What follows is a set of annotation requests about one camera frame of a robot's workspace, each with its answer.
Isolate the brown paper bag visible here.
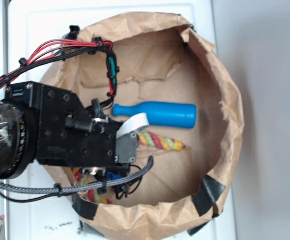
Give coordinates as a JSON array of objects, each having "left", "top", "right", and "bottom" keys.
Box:
[{"left": 34, "top": 11, "right": 246, "bottom": 240}]

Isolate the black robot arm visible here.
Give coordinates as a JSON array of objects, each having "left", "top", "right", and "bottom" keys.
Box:
[{"left": 0, "top": 82, "right": 138, "bottom": 180}]

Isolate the black tape top left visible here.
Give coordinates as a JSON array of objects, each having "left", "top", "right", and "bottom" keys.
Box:
[{"left": 62, "top": 25, "right": 81, "bottom": 41}]

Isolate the grey braided cable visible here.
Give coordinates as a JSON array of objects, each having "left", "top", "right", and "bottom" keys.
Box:
[{"left": 0, "top": 155, "right": 155, "bottom": 200}]

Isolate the white flat ribbon cable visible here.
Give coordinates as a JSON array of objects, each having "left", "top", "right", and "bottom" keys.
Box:
[{"left": 116, "top": 112, "right": 150, "bottom": 139}]

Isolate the black tape bottom left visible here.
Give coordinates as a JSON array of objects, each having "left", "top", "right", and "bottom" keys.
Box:
[{"left": 72, "top": 194, "right": 98, "bottom": 221}]

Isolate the multicolored twisted rope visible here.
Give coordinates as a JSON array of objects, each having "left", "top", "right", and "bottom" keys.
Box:
[{"left": 72, "top": 131, "right": 187, "bottom": 206}]

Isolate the black tape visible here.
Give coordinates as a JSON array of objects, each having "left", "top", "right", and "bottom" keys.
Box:
[
  {"left": 62, "top": 25, "right": 81, "bottom": 41},
  {"left": 192, "top": 175, "right": 226, "bottom": 217},
  {"left": 72, "top": 194, "right": 98, "bottom": 221}
]

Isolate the red and black cable bundle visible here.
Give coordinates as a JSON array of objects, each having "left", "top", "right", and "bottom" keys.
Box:
[{"left": 0, "top": 36, "right": 121, "bottom": 118}]

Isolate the grey camera module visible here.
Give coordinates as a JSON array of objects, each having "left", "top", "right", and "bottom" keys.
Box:
[{"left": 115, "top": 132, "right": 138, "bottom": 164}]

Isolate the blue plastic bottle toy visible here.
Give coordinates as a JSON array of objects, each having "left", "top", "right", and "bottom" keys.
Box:
[{"left": 112, "top": 101, "right": 198, "bottom": 129}]

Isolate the black tape bottom right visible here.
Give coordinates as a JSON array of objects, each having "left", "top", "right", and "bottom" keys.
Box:
[{"left": 192, "top": 175, "right": 226, "bottom": 217}]

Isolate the white plastic tray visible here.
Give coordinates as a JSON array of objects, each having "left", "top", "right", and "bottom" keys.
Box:
[{"left": 8, "top": 0, "right": 236, "bottom": 240}]

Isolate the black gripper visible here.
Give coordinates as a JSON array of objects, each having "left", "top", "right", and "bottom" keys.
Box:
[{"left": 5, "top": 81, "right": 132, "bottom": 175}]

